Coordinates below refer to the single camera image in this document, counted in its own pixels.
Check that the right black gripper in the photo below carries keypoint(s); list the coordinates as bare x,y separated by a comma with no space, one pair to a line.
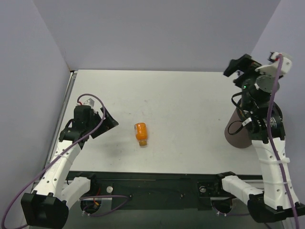
241,66

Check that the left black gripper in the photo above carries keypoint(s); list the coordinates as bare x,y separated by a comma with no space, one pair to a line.
100,125

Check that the short orange juice bottle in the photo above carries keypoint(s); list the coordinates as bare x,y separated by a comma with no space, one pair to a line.
141,133

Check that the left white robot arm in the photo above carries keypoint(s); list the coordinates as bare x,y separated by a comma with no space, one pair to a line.
54,177

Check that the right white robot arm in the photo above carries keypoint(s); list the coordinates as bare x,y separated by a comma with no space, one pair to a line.
277,201

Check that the brown round bin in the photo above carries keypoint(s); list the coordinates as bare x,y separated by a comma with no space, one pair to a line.
246,125

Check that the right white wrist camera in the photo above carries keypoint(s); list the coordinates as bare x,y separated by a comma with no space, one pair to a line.
272,67

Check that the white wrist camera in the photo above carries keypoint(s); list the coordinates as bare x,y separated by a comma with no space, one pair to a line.
272,67
89,102

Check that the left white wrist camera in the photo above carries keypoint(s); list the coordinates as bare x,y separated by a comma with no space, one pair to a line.
89,102

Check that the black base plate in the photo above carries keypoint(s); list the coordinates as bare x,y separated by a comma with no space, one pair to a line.
155,191

